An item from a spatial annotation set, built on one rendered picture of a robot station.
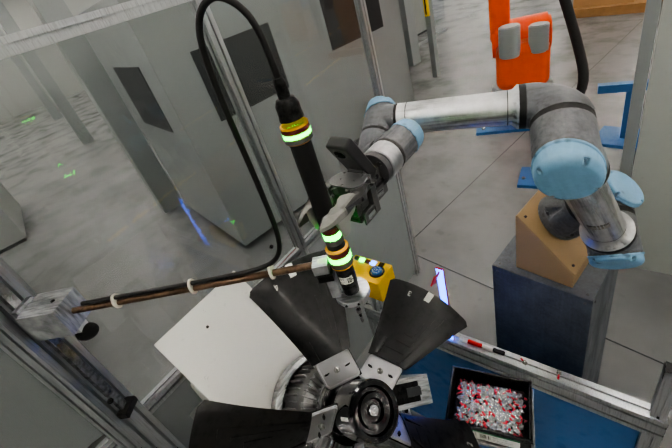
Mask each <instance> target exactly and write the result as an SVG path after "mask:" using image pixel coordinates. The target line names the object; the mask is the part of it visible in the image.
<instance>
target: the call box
mask: <svg viewBox="0 0 672 448"><path fill-rule="evenodd" d="M355 256H358V255H355ZM355 256H354V257H355ZM354 257H353V260H354ZM359 257H360V258H361V257H362V256H359ZM360 258H359V259H360ZM362 258H365V257H362ZM366 259H369V258H365V260H366ZM365 260H364V262H365ZM369 260H371V261H376V260H372V259H369ZM371 261H370V263H371ZM364 262H359V260H358V261H356V260H354V262H353V267H354V270H355V273H356V276H357V277H362V278H364V279H365V280H366V281H367V282H368V284H369V287H370V295H369V297H371V298H374V299H376V300H379V301H382V302H383V301H384V300H385V297H386V294H387V290H388V286H389V282H390V280H391V279H394V278H395V275H394V271H393V268H392V265H389V264H386V263H385V265H384V266H383V267H381V268H382V274H381V275H379V276H373V275H372V274H371V272H370V271H371V269H372V268H373V267H374V266H378V265H379V263H380V262H379V261H376V264H375V265H374V266H373V265H370V263H369V264H366V263H364Z"/></svg>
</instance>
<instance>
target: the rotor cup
mask: <svg viewBox="0 0 672 448"><path fill-rule="evenodd" d="M352 382H359V383H357V384H350V383H352ZM334 403H338V405H337V407H338V410H337V413H336V417H335V421H334V425H333V428H332V431H331V433H330V434H328V435H327V436H328V437H329V438H330V439H331V440H332V441H333V442H335V443H337V444H340V445H343V446H352V445H353V444H355V443H358V442H360V443H364V444H369V445H378V444H381V443H383V442H385V441H387V440H388V439H389V438H390V437H391V436H392V434H393V433H394V431H395V429H396V426H397V423H398V417H399V409H398V403H397V399H396V396H395V394H394V392H393V391H392V389H391V388H390V387H389V386H388V385H387V384H386V383H385V382H383V381H381V380H379V379H376V378H359V377H356V378H354V379H352V380H350V381H348V382H346V383H344V384H342V385H339V386H337V387H335V388H333V389H330V390H328V388H327V387H326V386H325V387H324V389H323V390H322V393H321V395H320V399H319V405H318V409H320V408H323V407H326V406H328V405H331V404H334ZM371 405H376V406H377V407H378V410H379V412H378V414H377V416H372V415H371V414H370V407H371ZM341 417H345V418H348V422H345V421H341Z"/></svg>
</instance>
